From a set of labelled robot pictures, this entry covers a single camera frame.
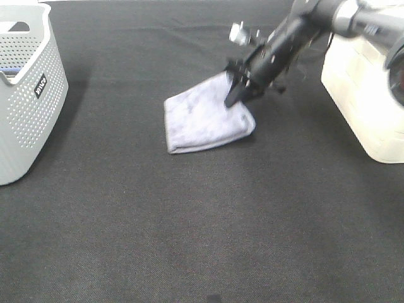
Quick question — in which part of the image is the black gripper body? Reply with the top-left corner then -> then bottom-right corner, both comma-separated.
225,17 -> 321,95

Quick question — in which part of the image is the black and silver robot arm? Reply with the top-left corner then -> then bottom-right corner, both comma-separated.
224,1 -> 403,108

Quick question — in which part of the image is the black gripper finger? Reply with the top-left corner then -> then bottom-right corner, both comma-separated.
224,74 -> 249,108

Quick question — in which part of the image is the white plastic storage bin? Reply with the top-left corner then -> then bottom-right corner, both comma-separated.
321,35 -> 403,163

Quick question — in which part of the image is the grey perforated plastic basket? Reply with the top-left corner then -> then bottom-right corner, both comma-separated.
1,1 -> 69,186

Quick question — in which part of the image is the blue item inside basket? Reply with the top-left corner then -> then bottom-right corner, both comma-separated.
0,67 -> 21,77

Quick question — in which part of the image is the lavender towel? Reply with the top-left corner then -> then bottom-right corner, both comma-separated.
163,71 -> 256,154

